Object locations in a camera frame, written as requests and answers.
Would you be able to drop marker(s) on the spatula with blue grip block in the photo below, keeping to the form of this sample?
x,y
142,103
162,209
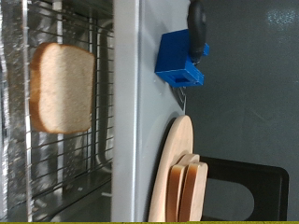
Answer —
x,y
174,56

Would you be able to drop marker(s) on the silver toaster oven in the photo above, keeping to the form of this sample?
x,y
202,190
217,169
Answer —
x,y
124,124

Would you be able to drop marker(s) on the round wooden cutting board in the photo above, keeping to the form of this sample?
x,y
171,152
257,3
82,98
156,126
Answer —
x,y
177,140

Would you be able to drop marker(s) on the dark grey backdrop curtain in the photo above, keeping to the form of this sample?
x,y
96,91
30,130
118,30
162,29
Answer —
x,y
249,77

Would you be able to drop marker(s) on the black metal bookend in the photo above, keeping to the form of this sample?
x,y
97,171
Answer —
x,y
274,193

